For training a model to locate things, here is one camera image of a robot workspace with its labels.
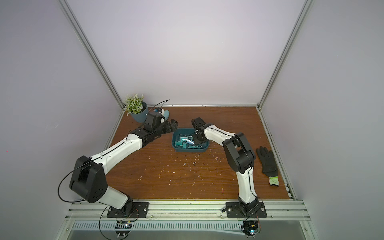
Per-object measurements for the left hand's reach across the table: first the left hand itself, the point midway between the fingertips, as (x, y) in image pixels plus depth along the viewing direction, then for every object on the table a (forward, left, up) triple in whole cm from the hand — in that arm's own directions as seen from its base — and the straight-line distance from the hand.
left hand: (174, 123), depth 86 cm
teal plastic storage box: (-8, -18, -15) cm, 25 cm away
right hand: (+1, -15, -16) cm, 22 cm away
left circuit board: (-49, +22, -22) cm, 58 cm away
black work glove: (-17, -57, -18) cm, 63 cm away
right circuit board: (-48, -40, -18) cm, 65 cm away
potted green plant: (+17, +29, -3) cm, 34 cm away
